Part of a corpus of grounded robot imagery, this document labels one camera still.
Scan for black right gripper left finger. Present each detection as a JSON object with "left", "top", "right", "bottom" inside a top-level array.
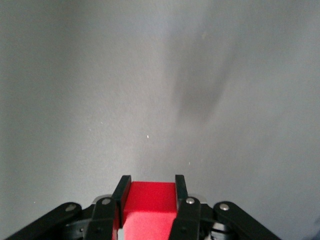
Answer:
[{"left": 4, "top": 174, "right": 133, "bottom": 240}]

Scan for red cube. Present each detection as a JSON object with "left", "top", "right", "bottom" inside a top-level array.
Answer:
[{"left": 111, "top": 180, "right": 179, "bottom": 240}]

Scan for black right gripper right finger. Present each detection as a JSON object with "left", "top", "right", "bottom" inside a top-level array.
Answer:
[{"left": 169, "top": 174, "right": 283, "bottom": 240}]

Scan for grey table mat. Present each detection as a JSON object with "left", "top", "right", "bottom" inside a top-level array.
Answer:
[{"left": 0, "top": 0, "right": 320, "bottom": 240}]

